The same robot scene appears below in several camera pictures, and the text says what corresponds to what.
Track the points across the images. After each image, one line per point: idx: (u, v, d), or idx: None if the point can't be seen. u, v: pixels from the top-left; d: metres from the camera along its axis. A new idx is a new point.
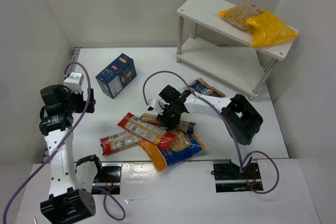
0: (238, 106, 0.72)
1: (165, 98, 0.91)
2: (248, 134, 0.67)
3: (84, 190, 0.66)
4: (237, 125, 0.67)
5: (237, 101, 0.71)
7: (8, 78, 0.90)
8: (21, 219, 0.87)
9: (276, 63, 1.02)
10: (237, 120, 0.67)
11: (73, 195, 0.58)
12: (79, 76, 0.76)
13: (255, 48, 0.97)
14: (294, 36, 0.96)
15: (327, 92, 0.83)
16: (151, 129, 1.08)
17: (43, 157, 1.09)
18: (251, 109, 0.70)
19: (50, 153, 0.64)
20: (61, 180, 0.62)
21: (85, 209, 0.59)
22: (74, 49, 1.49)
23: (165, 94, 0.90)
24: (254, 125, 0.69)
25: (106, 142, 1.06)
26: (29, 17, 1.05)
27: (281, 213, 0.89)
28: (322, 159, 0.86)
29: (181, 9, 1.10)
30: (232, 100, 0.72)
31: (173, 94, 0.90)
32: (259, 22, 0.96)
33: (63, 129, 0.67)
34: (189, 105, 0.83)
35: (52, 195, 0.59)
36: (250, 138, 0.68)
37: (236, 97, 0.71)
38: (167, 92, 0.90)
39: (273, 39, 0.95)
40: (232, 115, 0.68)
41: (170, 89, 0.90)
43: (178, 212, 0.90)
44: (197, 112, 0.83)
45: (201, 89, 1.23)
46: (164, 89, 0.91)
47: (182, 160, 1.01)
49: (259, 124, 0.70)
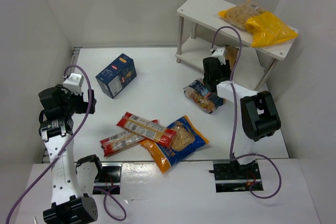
0: (262, 103, 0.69)
1: (205, 67, 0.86)
2: (258, 128, 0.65)
3: (86, 195, 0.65)
4: (252, 116, 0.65)
5: (262, 96, 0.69)
7: (8, 80, 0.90)
8: (21, 220, 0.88)
9: (276, 62, 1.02)
10: (254, 110, 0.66)
11: (75, 203, 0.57)
12: (79, 77, 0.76)
13: (255, 48, 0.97)
14: (294, 36, 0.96)
15: (327, 91, 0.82)
16: (151, 127, 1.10)
17: (43, 157, 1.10)
18: (273, 109, 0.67)
19: (51, 160, 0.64)
20: (63, 188, 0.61)
21: (87, 215, 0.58)
22: (74, 49, 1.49)
23: (210, 66, 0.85)
24: (269, 125, 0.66)
25: (106, 144, 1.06)
26: (29, 17, 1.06)
27: (280, 213, 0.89)
28: (322, 159, 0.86)
29: (181, 9, 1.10)
30: (258, 95, 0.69)
31: (215, 71, 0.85)
32: (259, 23, 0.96)
33: (63, 135, 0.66)
34: (220, 89, 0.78)
35: (54, 203, 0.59)
36: (257, 133, 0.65)
37: (263, 92, 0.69)
38: (214, 64, 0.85)
39: (273, 39, 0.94)
40: (252, 105, 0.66)
41: (216, 64, 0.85)
43: (179, 212, 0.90)
44: (224, 98, 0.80)
45: (201, 89, 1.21)
46: (209, 61, 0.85)
47: (182, 157, 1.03)
49: (273, 126, 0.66)
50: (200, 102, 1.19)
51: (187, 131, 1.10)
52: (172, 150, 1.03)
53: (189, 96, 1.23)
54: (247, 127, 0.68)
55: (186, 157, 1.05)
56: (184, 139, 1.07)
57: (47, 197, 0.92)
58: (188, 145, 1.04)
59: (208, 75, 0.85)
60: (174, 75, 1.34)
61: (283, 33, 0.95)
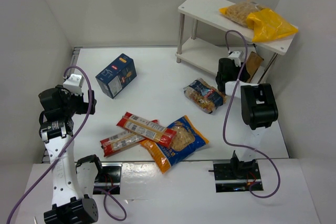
0: (262, 95, 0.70)
1: (220, 66, 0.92)
2: (253, 114, 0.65)
3: (86, 196, 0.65)
4: (250, 102, 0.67)
5: (262, 88, 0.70)
7: (8, 80, 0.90)
8: (21, 220, 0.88)
9: (275, 57, 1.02)
10: (252, 98, 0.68)
11: (76, 205, 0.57)
12: (79, 77, 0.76)
13: (255, 43, 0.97)
14: (294, 32, 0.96)
15: (327, 91, 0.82)
16: (151, 127, 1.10)
17: (43, 157, 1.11)
18: (272, 99, 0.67)
19: (52, 161, 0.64)
20: (63, 190, 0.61)
21: (88, 217, 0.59)
22: (74, 49, 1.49)
23: (225, 66, 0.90)
24: (266, 113, 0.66)
25: (106, 144, 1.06)
26: (29, 17, 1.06)
27: (280, 213, 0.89)
28: (321, 159, 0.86)
29: (181, 7, 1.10)
30: (259, 86, 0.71)
31: (229, 72, 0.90)
32: (260, 18, 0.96)
33: (63, 137, 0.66)
34: (227, 86, 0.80)
35: (55, 205, 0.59)
36: (252, 119, 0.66)
37: (264, 84, 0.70)
38: (229, 66, 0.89)
39: (274, 34, 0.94)
40: (250, 93, 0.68)
41: (231, 66, 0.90)
43: (179, 212, 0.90)
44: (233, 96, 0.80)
45: (201, 89, 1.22)
46: (224, 62, 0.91)
47: (182, 157, 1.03)
49: (271, 115, 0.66)
50: (200, 102, 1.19)
51: (187, 131, 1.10)
52: (172, 150, 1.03)
53: (189, 96, 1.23)
54: (245, 115, 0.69)
55: (186, 157, 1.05)
56: (184, 139, 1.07)
57: (47, 197, 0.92)
58: (188, 145, 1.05)
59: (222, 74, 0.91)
60: (174, 75, 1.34)
61: (284, 29, 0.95)
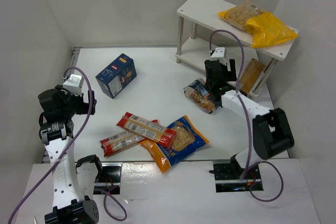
0: (274, 120, 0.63)
1: (208, 73, 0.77)
2: (271, 150, 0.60)
3: (87, 199, 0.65)
4: (266, 138, 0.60)
5: (274, 114, 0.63)
7: (8, 80, 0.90)
8: (21, 220, 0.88)
9: (276, 62, 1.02)
10: (268, 132, 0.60)
11: (77, 207, 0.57)
12: (79, 78, 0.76)
13: (255, 49, 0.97)
14: (294, 36, 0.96)
15: (327, 92, 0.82)
16: (152, 127, 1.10)
17: (43, 157, 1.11)
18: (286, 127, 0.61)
19: (52, 163, 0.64)
20: (64, 192, 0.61)
21: (89, 219, 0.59)
22: (74, 49, 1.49)
23: (214, 72, 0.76)
24: (283, 145, 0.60)
25: (106, 144, 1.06)
26: (29, 17, 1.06)
27: (280, 213, 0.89)
28: (322, 159, 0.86)
29: (181, 10, 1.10)
30: (270, 112, 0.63)
31: (219, 77, 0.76)
32: (259, 24, 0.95)
33: (64, 138, 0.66)
34: (224, 99, 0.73)
35: (56, 208, 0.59)
36: (271, 154, 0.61)
37: (275, 110, 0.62)
38: (218, 71, 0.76)
39: (274, 40, 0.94)
40: (265, 127, 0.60)
41: (220, 71, 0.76)
43: (178, 212, 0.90)
44: (229, 108, 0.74)
45: (201, 89, 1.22)
46: (211, 66, 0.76)
47: (183, 157, 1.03)
49: (287, 145, 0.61)
50: (200, 102, 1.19)
51: (187, 132, 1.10)
52: (172, 150, 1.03)
53: (189, 96, 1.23)
54: (259, 147, 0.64)
55: (186, 157, 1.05)
56: (185, 139, 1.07)
57: (47, 198, 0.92)
58: (188, 145, 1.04)
59: (212, 82, 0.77)
60: (174, 75, 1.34)
61: (283, 34, 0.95)
